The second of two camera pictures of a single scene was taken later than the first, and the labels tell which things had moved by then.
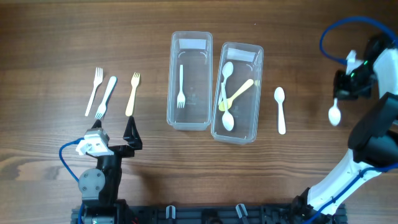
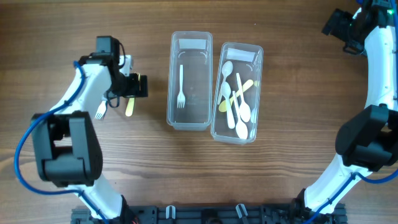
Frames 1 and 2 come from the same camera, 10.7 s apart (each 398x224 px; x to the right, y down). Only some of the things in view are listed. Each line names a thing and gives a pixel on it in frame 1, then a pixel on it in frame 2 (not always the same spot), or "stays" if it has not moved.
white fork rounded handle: (102, 106) stays
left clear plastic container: (190, 81) stays
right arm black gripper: (342, 92) to (344, 18)
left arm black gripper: (132, 136) to (135, 91)
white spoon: (227, 70) stays
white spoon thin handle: (227, 121) to (241, 129)
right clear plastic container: (237, 93) stays
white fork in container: (181, 97) stays
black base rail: (245, 213) stays
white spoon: (334, 114) to (245, 111)
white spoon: (279, 95) to (226, 91)
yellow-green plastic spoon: (229, 101) stays
